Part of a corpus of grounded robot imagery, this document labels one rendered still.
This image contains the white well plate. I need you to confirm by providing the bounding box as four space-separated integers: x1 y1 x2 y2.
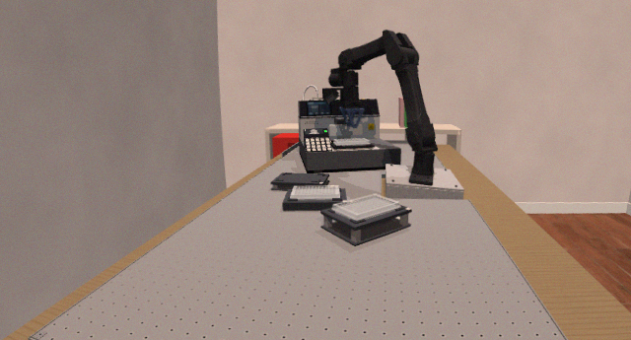
290 185 340 200
333 138 371 146
331 194 401 222

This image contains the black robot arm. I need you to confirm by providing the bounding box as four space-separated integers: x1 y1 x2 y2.
322 30 438 186

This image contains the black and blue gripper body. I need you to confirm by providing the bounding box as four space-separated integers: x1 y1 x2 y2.
341 87 363 108

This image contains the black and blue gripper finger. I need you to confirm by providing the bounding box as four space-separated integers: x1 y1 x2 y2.
345 108 365 128
339 107 356 126

